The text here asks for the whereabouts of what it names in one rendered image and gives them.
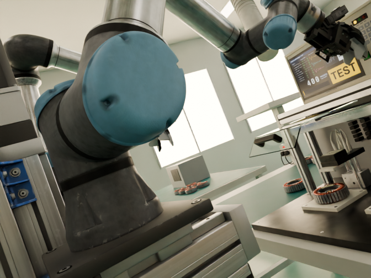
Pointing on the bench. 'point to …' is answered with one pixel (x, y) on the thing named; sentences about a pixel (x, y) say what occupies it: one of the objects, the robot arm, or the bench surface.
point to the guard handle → (268, 139)
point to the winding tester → (364, 25)
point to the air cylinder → (364, 175)
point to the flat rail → (337, 119)
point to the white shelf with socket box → (276, 106)
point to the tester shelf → (327, 102)
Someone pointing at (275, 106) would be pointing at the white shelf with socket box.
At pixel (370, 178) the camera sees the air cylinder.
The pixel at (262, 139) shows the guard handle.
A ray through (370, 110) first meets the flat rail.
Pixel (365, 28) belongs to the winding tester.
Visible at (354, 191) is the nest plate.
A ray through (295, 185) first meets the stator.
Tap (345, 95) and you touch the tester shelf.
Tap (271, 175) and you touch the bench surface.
